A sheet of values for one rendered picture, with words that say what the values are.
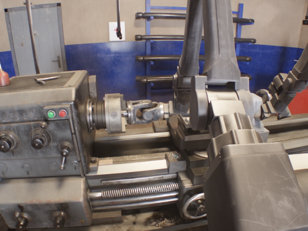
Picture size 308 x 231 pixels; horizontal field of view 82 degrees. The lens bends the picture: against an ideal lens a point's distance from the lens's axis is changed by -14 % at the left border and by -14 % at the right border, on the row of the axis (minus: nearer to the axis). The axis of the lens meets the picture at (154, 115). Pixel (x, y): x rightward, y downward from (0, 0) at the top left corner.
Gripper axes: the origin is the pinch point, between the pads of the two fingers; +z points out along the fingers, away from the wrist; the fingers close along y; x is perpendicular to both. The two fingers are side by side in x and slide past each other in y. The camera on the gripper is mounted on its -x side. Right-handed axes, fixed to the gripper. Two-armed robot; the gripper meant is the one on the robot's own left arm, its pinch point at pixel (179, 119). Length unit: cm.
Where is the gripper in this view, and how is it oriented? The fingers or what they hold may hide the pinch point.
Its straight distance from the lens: 90.6
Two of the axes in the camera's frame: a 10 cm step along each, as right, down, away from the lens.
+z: -0.1, 5.9, 8.1
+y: -10.0, 0.1, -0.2
